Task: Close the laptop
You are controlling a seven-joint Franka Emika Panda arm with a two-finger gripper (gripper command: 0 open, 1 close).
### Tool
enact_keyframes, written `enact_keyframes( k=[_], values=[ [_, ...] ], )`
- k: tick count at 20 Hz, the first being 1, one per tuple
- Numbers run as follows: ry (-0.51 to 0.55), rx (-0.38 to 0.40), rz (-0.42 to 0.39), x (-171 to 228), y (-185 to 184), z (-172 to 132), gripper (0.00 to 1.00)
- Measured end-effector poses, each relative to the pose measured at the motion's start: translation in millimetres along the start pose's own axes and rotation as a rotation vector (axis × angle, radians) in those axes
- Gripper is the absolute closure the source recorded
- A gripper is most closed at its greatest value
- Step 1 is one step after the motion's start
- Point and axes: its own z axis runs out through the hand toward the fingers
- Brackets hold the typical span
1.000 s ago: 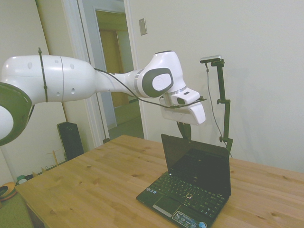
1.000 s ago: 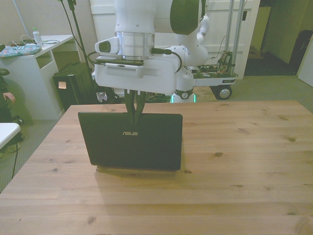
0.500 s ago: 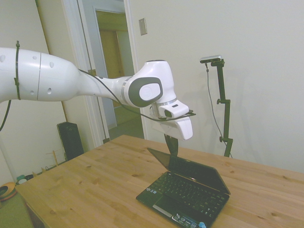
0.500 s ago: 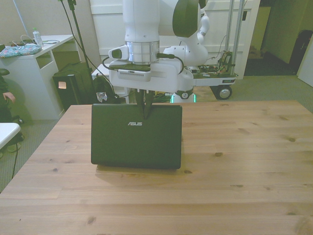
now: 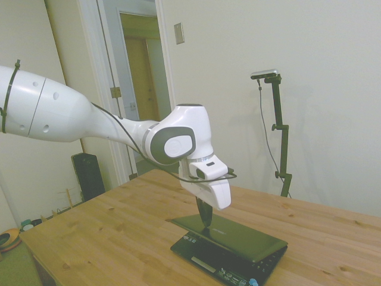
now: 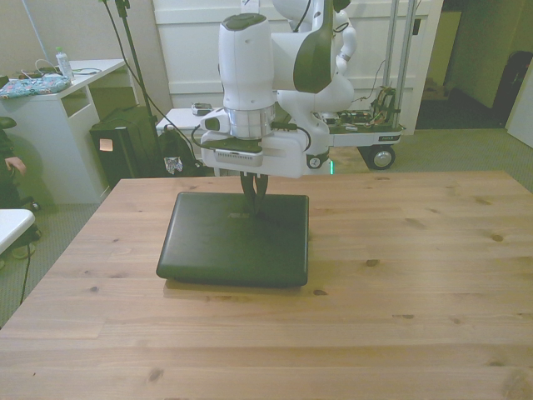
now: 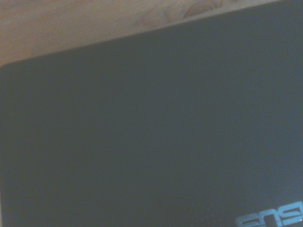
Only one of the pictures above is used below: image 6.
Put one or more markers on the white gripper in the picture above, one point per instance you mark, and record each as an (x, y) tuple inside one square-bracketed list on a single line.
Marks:
[(283, 158)]

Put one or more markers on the black Asus laptop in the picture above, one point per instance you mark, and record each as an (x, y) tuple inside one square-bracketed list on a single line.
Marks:
[(233, 246)]

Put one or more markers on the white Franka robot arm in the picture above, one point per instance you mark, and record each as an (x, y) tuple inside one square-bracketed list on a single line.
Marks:
[(245, 62)]

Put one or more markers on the black backpack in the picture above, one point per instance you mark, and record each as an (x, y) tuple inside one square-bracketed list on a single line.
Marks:
[(175, 150)]

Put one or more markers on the small grey device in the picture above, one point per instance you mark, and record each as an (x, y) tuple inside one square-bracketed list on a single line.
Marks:
[(202, 108)]

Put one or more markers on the low white side table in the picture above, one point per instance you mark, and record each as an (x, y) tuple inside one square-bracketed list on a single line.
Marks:
[(179, 118)]

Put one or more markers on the white wheeled cart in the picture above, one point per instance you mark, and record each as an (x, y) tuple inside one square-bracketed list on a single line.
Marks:
[(362, 135)]

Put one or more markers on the black computer tower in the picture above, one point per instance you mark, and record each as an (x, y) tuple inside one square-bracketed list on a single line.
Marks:
[(125, 158)]

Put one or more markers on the black tripod stand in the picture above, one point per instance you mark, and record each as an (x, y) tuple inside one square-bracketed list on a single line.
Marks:
[(133, 46)]

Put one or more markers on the white desk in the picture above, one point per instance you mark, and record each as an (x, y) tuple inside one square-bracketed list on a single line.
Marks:
[(50, 125)]

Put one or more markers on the clear plastic bottle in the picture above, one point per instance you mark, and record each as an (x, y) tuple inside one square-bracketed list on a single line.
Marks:
[(64, 64)]

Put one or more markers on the white rounded table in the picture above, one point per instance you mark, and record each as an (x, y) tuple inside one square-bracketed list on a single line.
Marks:
[(12, 225)]

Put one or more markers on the patterned fabric pouch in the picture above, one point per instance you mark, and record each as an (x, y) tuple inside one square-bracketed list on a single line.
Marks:
[(33, 85)]

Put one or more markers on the seated person dark clothes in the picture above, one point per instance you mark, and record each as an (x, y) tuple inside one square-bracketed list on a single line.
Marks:
[(8, 187)]

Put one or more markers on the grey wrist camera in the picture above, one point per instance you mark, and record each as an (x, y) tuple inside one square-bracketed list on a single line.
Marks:
[(237, 157)]

